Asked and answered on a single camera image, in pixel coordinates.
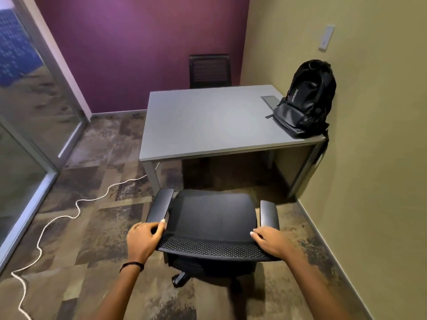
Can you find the person's left hand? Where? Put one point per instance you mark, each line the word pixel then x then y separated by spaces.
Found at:
pixel 143 241

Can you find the person's right hand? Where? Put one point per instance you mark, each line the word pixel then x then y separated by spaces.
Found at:
pixel 272 243

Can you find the black office chair with armrests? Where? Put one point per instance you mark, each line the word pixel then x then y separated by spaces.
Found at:
pixel 210 213

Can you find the black backpack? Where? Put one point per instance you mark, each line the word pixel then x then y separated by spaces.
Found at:
pixel 307 96

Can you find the person's left forearm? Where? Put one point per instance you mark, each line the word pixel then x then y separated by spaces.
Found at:
pixel 120 293

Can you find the person's right forearm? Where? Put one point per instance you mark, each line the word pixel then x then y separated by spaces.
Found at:
pixel 320 286

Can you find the grey office table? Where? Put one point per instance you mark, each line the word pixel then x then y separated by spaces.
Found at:
pixel 207 119

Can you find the black mesh guest chair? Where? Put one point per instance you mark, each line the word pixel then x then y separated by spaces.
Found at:
pixel 210 71

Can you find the black wrist band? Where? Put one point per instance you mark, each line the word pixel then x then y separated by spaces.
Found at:
pixel 131 264

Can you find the glass partition with metal frame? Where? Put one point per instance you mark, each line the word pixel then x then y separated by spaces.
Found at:
pixel 30 129

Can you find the white wall switch plate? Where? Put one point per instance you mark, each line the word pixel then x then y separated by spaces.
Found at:
pixel 326 38

